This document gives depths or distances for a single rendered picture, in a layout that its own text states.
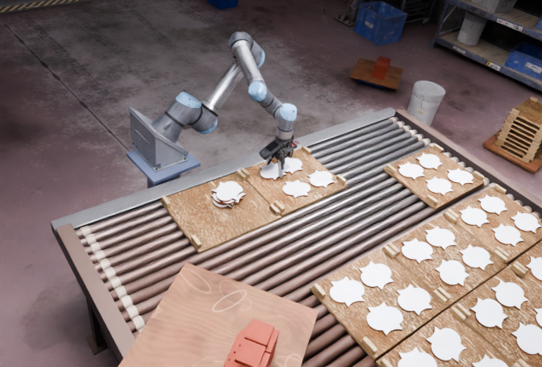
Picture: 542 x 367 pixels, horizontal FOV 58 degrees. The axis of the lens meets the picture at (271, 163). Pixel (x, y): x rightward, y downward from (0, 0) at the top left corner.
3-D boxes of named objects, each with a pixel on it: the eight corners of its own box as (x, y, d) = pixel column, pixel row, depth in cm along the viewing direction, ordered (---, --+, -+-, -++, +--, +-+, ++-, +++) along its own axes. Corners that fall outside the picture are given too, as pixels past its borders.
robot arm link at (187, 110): (161, 106, 238) (179, 85, 237) (179, 118, 248) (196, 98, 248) (173, 118, 230) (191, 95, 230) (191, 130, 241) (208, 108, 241)
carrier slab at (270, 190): (238, 173, 238) (238, 171, 237) (302, 149, 260) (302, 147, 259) (281, 218, 218) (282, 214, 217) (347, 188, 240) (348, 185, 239)
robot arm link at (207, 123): (177, 118, 247) (242, 31, 247) (195, 130, 259) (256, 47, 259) (190, 127, 240) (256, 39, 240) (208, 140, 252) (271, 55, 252)
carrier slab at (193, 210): (160, 202, 216) (160, 198, 215) (238, 174, 238) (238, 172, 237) (198, 254, 195) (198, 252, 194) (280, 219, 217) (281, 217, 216)
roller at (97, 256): (88, 260, 192) (86, 252, 189) (410, 133, 295) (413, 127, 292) (92, 268, 189) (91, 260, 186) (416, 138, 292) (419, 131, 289)
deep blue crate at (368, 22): (351, 30, 642) (358, 3, 619) (373, 27, 663) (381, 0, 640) (378, 47, 611) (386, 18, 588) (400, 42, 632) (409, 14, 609)
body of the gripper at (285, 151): (292, 158, 235) (297, 137, 228) (278, 163, 231) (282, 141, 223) (282, 149, 240) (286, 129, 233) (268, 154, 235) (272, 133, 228)
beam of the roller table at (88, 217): (52, 231, 204) (49, 221, 200) (387, 114, 314) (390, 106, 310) (58, 244, 199) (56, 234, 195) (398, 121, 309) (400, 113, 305)
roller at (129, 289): (107, 296, 180) (106, 289, 177) (436, 152, 283) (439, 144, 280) (113, 306, 177) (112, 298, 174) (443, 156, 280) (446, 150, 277)
